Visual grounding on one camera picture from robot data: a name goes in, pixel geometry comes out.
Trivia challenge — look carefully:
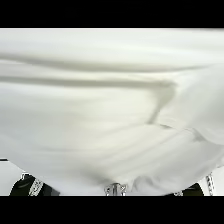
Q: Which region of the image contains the white shirt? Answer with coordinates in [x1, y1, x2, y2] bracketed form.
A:
[0, 28, 224, 197]

